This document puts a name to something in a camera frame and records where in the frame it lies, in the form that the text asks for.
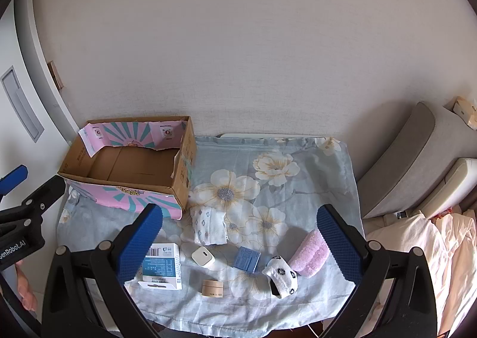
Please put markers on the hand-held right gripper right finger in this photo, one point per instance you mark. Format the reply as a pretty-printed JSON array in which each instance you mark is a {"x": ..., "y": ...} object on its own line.
[{"x": 339, "y": 245}]

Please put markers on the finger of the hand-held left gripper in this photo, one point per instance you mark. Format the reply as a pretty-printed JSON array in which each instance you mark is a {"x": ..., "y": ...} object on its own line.
[
  {"x": 46, "y": 191},
  {"x": 13, "y": 177}
]

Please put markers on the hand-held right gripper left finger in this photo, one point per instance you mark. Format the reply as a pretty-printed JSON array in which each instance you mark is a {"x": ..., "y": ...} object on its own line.
[{"x": 139, "y": 245}]

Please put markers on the pink fluffy scrunchie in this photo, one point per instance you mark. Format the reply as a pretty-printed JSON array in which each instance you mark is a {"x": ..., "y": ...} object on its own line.
[{"x": 307, "y": 254}]

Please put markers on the white charger plug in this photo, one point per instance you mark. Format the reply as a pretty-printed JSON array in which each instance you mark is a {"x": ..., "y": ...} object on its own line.
[{"x": 202, "y": 256}]

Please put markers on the white sock with black print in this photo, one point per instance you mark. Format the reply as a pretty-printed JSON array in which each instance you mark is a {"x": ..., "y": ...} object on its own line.
[{"x": 281, "y": 274}]

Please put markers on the pink printed cardboard box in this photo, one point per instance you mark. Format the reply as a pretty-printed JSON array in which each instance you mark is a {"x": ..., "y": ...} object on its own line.
[{"x": 123, "y": 170}]

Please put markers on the small blue box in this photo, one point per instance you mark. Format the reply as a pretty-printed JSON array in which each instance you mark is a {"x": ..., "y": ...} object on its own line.
[{"x": 246, "y": 259}]

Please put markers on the person's left hand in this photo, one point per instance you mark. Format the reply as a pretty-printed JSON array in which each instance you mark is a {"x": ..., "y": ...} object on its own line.
[{"x": 27, "y": 289}]

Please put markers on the white door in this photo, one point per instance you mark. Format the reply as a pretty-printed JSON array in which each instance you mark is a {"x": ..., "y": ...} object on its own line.
[{"x": 15, "y": 129}]

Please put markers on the white dotted folded cloth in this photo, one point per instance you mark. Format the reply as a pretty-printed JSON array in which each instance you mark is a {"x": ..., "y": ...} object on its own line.
[{"x": 208, "y": 224}]

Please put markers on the beige round jar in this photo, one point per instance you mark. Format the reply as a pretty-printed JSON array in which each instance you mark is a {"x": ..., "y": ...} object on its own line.
[{"x": 212, "y": 288}]

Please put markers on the pale pink bedding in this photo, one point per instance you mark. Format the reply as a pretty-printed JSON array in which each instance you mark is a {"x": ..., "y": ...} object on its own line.
[{"x": 428, "y": 248}]

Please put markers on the floral light blue cloth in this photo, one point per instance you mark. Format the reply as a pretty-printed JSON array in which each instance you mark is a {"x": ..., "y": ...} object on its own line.
[{"x": 261, "y": 189}]

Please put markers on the grey upholstered headboard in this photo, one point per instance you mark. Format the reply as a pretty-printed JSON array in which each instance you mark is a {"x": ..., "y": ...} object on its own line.
[{"x": 406, "y": 159}]

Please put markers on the small wooden box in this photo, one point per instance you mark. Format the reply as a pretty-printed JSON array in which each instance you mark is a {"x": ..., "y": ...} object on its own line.
[{"x": 465, "y": 109}]

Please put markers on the wooden wall bracket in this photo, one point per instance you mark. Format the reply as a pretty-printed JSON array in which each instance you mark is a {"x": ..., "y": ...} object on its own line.
[{"x": 56, "y": 75}]

